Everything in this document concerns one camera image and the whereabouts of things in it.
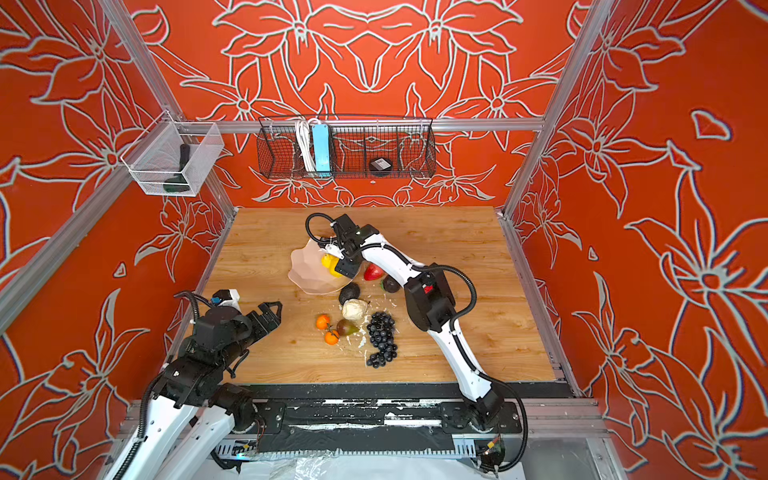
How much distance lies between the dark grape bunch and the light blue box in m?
0.48

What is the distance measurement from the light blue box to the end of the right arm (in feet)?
0.68

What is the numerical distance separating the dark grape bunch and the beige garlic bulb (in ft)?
0.13

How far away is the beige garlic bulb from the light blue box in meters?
0.41

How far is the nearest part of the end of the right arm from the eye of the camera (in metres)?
0.73

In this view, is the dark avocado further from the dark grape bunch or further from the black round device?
the black round device

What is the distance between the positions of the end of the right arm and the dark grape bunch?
16cm

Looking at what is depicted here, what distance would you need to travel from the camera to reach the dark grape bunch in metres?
0.83

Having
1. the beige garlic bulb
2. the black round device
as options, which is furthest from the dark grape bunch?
the black round device

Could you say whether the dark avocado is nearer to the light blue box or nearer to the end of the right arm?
the end of the right arm
